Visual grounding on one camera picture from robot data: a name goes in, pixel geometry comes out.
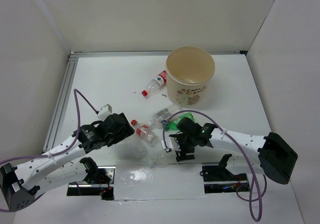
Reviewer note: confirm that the red cap bottle near bin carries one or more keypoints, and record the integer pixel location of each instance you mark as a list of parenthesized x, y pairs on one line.
[(155, 84)]

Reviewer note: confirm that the large clear crushed bottle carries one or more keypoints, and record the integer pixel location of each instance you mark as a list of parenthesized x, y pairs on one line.
[(162, 159)]

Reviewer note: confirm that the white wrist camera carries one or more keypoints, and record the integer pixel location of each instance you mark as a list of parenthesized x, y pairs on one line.
[(167, 146), (104, 112)]

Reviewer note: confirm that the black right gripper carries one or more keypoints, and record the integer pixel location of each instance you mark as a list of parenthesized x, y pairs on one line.
[(181, 153)]

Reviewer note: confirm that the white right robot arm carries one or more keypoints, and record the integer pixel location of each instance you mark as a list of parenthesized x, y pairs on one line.
[(266, 155)]

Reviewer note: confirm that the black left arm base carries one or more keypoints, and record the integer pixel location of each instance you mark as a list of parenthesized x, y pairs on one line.
[(99, 181)]

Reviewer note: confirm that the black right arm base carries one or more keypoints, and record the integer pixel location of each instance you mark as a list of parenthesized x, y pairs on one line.
[(217, 179)]

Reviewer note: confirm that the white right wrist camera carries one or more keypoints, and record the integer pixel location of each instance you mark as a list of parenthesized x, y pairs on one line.
[(167, 146)]

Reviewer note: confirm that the green plastic bottle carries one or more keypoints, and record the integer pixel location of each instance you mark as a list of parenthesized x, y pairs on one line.
[(172, 124)]

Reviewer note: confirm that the red cap bottle red label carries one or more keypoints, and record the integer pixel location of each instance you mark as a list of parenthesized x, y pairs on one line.
[(144, 133)]

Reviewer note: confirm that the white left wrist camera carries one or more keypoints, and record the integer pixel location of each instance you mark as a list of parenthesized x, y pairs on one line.
[(104, 112)]

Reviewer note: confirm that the cream cartoon capybara bin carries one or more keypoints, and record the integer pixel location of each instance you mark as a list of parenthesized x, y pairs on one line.
[(189, 69)]

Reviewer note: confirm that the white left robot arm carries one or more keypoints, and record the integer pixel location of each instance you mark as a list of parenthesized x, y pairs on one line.
[(68, 162)]

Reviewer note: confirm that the clear bottle blue white label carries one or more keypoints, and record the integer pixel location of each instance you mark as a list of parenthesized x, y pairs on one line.
[(159, 119)]

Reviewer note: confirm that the clear bottle white cap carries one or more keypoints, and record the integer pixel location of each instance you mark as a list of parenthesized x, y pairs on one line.
[(133, 148)]

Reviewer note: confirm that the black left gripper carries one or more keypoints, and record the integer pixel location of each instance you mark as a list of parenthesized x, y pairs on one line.
[(125, 131)]

